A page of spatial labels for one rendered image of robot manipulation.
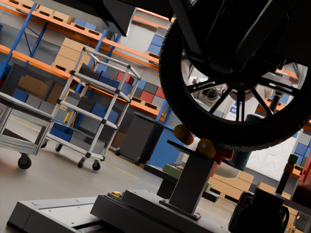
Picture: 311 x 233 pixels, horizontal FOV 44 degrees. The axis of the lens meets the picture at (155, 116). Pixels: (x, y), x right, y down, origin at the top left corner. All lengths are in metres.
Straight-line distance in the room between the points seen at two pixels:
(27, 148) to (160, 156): 5.59
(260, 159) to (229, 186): 3.47
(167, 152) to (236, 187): 3.88
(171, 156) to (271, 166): 1.93
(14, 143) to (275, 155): 6.22
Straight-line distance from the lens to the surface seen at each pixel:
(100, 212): 1.48
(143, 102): 11.67
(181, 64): 1.55
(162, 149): 7.68
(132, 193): 1.47
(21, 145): 2.22
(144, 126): 7.81
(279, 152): 7.83
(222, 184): 11.15
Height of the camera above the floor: 0.40
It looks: 5 degrees up
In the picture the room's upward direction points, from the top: 24 degrees clockwise
